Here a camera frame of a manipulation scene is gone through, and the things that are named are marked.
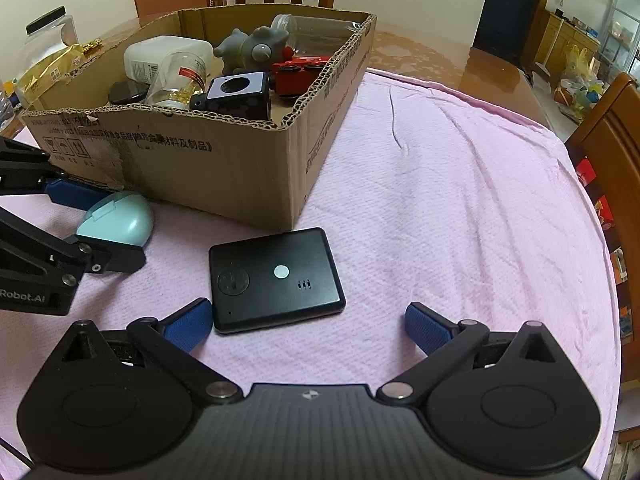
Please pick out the bottle of yellow capsules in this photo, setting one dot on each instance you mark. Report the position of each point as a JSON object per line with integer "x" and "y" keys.
{"x": 181, "y": 75}

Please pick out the pink cloth mat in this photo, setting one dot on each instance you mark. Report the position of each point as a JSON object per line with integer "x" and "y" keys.
{"x": 426, "y": 195}

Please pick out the clear plastic jar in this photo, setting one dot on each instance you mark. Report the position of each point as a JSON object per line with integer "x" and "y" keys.
{"x": 309, "y": 36}

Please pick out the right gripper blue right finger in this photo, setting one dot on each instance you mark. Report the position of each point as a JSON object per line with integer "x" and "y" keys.
{"x": 449, "y": 348}

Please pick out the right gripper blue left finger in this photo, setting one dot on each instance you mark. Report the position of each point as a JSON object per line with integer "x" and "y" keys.
{"x": 169, "y": 343}

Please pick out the gold tissue pack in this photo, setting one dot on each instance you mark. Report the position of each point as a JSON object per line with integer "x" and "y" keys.
{"x": 41, "y": 76}

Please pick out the red toy train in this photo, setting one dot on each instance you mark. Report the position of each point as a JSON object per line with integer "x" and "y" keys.
{"x": 292, "y": 77}

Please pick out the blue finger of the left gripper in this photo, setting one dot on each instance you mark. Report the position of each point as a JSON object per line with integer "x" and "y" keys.
{"x": 105, "y": 256}
{"x": 75, "y": 194}

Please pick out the black device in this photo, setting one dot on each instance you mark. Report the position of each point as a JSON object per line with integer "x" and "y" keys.
{"x": 273, "y": 280}

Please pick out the white plastic box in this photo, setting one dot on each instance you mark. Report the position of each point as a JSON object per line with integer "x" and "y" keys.
{"x": 142, "y": 59}

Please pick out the teal round case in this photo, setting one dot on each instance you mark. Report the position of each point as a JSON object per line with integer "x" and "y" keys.
{"x": 124, "y": 217}

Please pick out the wooden chair right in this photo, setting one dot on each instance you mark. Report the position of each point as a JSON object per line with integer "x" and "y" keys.
{"x": 609, "y": 139}

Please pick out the grey cat figurine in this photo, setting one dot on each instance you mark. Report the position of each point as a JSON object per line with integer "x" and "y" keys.
{"x": 254, "y": 52}

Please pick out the wooden cabinet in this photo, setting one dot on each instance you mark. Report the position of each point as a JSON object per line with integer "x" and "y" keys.
{"x": 558, "y": 40}

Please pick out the black lid clear jar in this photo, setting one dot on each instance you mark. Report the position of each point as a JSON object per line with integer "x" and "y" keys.
{"x": 52, "y": 32}

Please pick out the brown cardboard box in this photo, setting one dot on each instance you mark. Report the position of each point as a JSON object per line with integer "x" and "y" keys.
{"x": 260, "y": 173}

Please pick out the black toy train car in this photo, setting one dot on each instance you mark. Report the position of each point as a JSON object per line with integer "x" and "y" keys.
{"x": 243, "y": 95}

